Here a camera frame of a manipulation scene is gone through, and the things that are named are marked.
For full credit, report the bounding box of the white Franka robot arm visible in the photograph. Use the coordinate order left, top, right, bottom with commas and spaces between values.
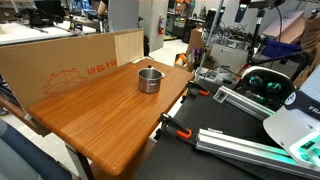
241, 66, 320, 170

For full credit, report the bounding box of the silver metal pot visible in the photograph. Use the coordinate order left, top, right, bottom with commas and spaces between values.
138, 67, 165, 94

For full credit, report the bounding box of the far orange black clamp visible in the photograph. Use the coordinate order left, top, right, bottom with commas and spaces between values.
186, 81, 209, 96

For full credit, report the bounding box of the orange black clamp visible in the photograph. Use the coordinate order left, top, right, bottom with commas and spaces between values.
186, 81, 209, 96
158, 113, 192, 139

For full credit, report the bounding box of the cardboard box on floor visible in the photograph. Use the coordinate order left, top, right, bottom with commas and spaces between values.
174, 28, 205, 72

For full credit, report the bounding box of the near orange black clamp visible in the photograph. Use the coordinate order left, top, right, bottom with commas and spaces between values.
158, 113, 192, 139

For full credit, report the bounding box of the black perforated breadboard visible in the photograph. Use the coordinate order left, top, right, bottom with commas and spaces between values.
134, 91, 320, 180

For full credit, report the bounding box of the red fire extinguisher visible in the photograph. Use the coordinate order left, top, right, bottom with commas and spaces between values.
158, 15, 165, 35

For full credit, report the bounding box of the blue plastic bin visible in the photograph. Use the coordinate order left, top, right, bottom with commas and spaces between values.
262, 40, 301, 58

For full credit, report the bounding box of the large cardboard sheet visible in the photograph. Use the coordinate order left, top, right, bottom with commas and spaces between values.
0, 29, 144, 110

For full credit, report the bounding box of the far aluminium extrusion rail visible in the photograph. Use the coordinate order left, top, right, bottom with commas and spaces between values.
213, 86, 274, 121

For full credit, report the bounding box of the aluminium extrusion rail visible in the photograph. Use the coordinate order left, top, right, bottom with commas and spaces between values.
213, 86, 274, 121
196, 129, 320, 180

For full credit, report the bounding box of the near aluminium extrusion rail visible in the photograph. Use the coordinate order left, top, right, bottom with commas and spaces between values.
196, 129, 320, 180

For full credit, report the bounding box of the black camera tripod stand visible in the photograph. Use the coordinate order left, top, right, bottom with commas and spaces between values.
247, 8, 302, 65

